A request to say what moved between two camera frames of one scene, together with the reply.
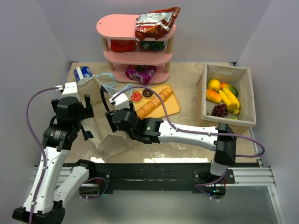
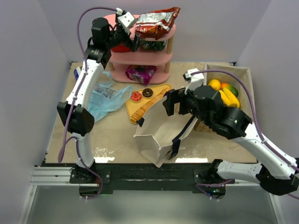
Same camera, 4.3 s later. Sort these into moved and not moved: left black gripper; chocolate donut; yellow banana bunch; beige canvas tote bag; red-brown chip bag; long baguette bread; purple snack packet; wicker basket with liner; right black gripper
Moved: left black gripper; right black gripper; beige canvas tote bag
Not moved: long baguette bread; wicker basket with liner; red-brown chip bag; purple snack packet; chocolate donut; yellow banana bunch
